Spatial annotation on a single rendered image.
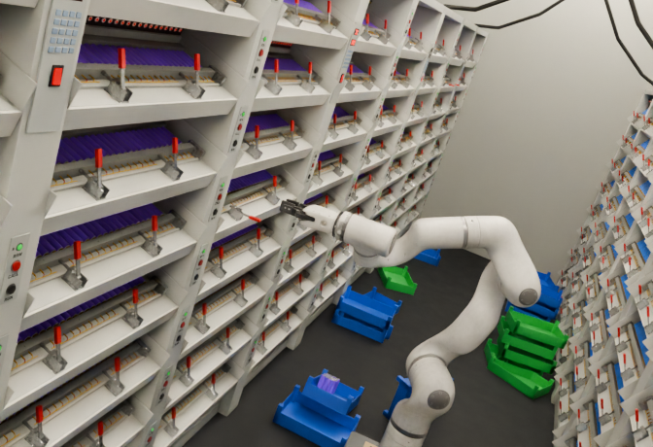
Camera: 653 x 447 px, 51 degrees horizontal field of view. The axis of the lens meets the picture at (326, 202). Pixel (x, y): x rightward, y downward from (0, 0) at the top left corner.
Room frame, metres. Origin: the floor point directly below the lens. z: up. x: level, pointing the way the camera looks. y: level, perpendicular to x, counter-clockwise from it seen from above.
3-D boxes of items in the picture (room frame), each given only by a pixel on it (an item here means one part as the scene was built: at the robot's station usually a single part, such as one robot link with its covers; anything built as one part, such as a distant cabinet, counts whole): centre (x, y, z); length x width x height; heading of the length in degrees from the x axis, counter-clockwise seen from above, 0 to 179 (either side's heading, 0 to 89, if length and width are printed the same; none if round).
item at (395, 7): (3.05, 0.01, 0.88); 0.20 x 0.09 x 1.75; 75
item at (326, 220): (1.84, -0.01, 1.03); 0.11 x 0.10 x 0.07; 75
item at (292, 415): (2.43, -0.24, 0.04); 0.30 x 0.20 x 0.08; 75
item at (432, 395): (1.83, -0.47, 0.60); 0.19 x 0.12 x 0.24; 10
